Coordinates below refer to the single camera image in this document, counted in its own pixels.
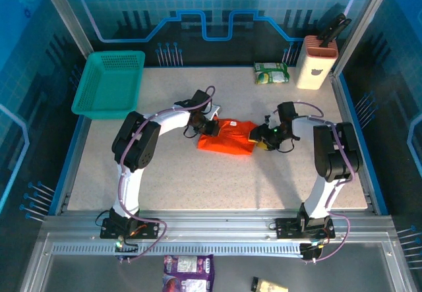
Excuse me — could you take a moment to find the orange t-shirt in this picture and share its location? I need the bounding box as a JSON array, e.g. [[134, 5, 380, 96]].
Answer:
[[196, 118, 258, 156]]

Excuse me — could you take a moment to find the green snack packet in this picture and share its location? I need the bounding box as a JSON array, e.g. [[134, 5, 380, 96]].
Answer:
[[253, 61, 291, 85]]

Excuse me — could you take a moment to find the cream knife block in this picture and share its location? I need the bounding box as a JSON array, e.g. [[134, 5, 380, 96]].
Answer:
[[295, 35, 340, 90]]

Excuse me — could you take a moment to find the teal plastic mesh basket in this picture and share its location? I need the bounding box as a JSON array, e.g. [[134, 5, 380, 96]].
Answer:
[[71, 50, 146, 121]]

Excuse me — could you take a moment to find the beige black packet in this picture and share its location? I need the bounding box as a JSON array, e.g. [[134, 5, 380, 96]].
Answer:
[[251, 276, 289, 292]]

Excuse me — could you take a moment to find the purple snack packet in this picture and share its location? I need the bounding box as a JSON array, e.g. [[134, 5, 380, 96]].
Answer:
[[162, 254, 215, 292]]

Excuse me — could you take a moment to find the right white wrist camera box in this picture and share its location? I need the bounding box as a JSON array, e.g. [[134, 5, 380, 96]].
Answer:
[[264, 109, 282, 125]]

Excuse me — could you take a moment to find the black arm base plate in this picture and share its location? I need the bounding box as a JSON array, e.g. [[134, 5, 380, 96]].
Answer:
[[275, 218, 336, 240], [100, 218, 159, 240]]

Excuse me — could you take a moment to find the aluminium frame rail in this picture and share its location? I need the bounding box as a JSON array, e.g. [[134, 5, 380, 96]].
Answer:
[[41, 210, 395, 240]]

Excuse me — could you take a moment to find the black knife handle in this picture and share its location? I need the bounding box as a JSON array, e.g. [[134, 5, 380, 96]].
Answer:
[[331, 17, 353, 41], [317, 13, 347, 47]]

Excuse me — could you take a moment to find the grey slotted cable duct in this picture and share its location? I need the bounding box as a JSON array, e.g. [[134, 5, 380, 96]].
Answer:
[[51, 243, 304, 256]]

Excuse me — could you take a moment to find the aluminium frame post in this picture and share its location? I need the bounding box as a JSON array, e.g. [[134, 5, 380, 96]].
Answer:
[[35, 0, 96, 55], [331, 0, 398, 77]]

